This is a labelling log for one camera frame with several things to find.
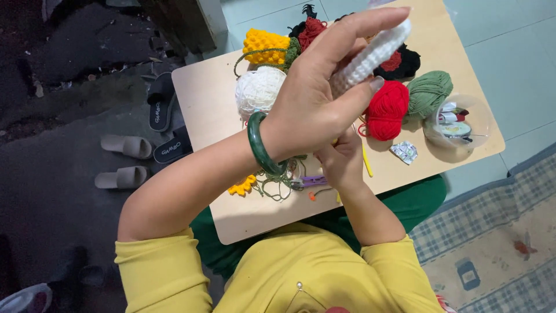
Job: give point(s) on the person's right hand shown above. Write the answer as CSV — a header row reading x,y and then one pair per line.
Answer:
x,y
343,163

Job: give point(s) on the person's left hand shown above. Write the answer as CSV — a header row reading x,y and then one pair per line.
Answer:
x,y
304,104

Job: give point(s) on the person's right fingers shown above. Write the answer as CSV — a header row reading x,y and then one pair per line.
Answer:
x,y
332,156

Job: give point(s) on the white crochet piece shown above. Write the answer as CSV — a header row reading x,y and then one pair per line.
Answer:
x,y
373,56

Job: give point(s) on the purple thread snips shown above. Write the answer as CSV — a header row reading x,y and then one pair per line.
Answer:
x,y
309,181

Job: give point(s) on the yellow crochet hook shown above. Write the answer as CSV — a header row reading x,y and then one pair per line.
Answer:
x,y
367,161

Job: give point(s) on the orange stitch marker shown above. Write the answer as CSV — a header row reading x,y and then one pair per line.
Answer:
x,y
312,196

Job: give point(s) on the tangle of green yarn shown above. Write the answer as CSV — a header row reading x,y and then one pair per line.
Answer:
x,y
278,182

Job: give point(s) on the red yarn skein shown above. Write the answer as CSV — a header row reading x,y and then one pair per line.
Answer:
x,y
386,111

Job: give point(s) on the silver foil wrapper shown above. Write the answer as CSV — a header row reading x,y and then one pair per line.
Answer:
x,y
404,152

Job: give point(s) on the green jade bangle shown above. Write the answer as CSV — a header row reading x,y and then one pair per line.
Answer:
x,y
257,145

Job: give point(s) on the yellow crochet sunflower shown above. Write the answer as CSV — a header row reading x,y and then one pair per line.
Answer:
x,y
242,185

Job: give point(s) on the white yarn ball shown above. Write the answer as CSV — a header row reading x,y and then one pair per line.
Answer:
x,y
258,90

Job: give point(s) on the green yarn skein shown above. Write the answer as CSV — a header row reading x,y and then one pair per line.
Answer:
x,y
428,93

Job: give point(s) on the black and red crochet flower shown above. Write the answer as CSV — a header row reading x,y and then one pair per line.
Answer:
x,y
402,65

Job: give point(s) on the red crochet piece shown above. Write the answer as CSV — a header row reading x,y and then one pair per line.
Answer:
x,y
310,31

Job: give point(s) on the yellow blouse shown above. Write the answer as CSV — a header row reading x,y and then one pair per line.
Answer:
x,y
278,274

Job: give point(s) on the clear plastic container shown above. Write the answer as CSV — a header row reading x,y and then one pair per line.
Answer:
x,y
458,124

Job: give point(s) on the yellow and green crochet piece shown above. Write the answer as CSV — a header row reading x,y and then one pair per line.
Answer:
x,y
263,45

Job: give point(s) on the black crochet piece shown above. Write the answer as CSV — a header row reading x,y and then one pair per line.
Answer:
x,y
296,29

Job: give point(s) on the black hair claw clip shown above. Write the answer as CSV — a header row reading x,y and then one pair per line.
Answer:
x,y
309,10

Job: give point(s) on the black slipper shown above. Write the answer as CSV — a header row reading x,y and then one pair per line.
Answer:
x,y
160,102
173,147

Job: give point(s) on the checked blue floor mat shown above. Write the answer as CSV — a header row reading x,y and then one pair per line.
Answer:
x,y
495,243

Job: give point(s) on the beige slipper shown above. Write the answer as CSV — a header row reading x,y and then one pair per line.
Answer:
x,y
121,177
127,146

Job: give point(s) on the grey shoe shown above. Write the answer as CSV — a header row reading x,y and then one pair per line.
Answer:
x,y
26,300

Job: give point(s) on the dark wooden door post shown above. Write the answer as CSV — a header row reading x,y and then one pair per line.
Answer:
x,y
186,24

